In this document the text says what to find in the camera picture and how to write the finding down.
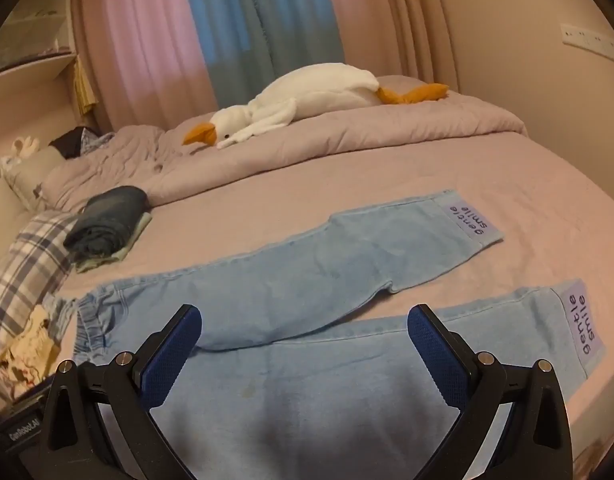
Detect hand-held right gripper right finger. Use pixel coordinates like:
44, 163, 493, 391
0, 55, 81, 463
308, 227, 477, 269
408, 303, 574, 480

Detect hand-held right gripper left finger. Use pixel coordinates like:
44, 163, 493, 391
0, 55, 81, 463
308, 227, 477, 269
39, 304, 203, 480

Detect light blue denim pants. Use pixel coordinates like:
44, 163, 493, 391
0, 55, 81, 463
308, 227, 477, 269
44, 189, 608, 480

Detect printed beige cloth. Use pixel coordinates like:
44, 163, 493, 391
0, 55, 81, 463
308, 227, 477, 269
0, 305, 62, 393

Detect folded light green cloth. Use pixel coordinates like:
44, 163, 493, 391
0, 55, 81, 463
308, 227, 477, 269
74, 212, 152, 273

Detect folded dark denim jeans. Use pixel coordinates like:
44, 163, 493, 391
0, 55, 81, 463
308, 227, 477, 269
63, 185, 148, 263

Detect plaid pillow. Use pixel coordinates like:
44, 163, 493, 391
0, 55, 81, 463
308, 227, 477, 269
0, 209, 80, 361

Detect pink bed sheet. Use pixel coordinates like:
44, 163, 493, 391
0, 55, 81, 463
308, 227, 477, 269
52, 130, 614, 480

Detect beige pillow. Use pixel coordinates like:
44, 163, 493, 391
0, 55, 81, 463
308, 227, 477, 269
2, 146, 68, 213

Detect dark clothes heap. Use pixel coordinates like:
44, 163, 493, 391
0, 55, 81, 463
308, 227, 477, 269
51, 127, 118, 161

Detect pinkish grey duvet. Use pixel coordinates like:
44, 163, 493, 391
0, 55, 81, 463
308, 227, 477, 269
39, 75, 529, 213

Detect small white plush toy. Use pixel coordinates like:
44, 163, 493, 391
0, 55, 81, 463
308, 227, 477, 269
0, 135, 42, 181

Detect yellow hanging cloth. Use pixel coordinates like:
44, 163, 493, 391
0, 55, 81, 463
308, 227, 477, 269
73, 57, 98, 116

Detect white goose plush toy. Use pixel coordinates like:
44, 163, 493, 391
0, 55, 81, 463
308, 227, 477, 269
183, 62, 450, 150

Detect pink curtain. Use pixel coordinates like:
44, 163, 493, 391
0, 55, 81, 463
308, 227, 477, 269
79, 0, 450, 133

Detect blue curtain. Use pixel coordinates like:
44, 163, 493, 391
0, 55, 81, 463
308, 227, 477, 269
179, 0, 345, 108

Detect white wall shelf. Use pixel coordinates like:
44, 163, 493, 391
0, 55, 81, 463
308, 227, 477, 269
0, 0, 80, 91

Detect white wall socket panel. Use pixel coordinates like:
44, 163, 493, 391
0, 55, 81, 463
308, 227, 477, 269
560, 22, 614, 58

